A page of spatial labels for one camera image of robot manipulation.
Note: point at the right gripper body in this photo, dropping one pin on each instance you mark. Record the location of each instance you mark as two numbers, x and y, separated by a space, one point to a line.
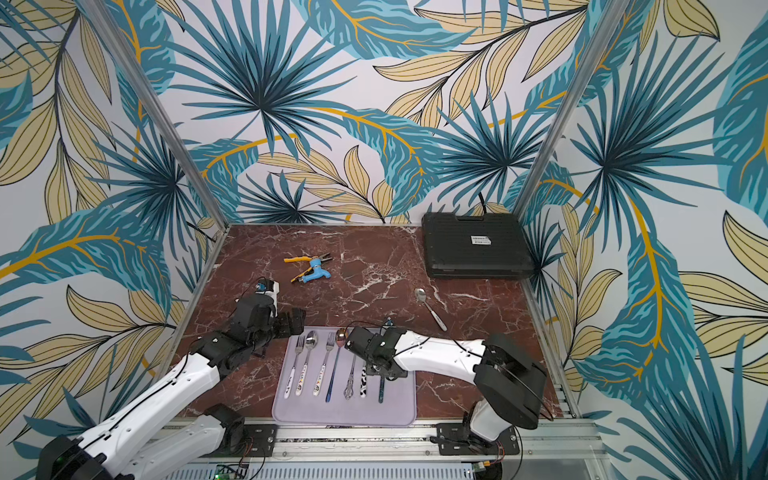
360 343

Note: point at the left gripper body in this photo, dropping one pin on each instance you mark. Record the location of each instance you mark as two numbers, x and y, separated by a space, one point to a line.
278 327

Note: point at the cow pattern handle spoon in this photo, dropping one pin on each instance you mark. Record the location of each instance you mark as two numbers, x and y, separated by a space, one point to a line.
363 383

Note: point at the rainbow iridescent spoon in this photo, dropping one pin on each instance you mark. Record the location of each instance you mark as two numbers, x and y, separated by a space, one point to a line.
340 338

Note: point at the white Pochacco handle fork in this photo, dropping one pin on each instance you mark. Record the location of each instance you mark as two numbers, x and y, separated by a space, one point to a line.
299 346

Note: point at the ornate silver fork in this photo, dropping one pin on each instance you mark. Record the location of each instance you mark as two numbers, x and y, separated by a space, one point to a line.
349 388

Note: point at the white Pochacco handle spoon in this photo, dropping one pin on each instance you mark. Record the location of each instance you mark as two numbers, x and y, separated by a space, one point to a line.
421 297

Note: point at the green handle fork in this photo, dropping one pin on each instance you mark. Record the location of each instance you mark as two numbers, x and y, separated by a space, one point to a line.
381 392

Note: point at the cartoon handle spoon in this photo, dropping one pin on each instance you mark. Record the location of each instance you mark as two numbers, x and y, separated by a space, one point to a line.
310 342

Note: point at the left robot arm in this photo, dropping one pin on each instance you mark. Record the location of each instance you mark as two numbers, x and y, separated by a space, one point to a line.
122 446

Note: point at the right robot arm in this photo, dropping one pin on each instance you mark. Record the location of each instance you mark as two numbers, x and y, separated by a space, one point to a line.
511 383

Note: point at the lilac placemat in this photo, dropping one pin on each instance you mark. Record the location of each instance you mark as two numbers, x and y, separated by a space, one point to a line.
398 409

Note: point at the blue glue gun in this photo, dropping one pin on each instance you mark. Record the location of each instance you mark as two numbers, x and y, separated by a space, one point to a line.
315 271

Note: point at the black tool case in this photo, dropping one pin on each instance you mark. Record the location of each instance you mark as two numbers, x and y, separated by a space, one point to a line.
491 246

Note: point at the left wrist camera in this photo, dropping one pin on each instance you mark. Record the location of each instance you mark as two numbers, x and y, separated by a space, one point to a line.
268 288

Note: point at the yellow handled pliers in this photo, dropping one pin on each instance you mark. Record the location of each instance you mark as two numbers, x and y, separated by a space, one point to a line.
326 257

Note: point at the aluminium front rail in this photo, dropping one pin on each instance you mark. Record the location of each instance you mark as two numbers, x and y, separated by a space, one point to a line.
560 441

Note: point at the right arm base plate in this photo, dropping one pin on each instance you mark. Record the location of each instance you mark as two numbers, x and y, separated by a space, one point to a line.
456 439

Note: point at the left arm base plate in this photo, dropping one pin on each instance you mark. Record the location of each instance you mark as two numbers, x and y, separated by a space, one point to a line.
246 441

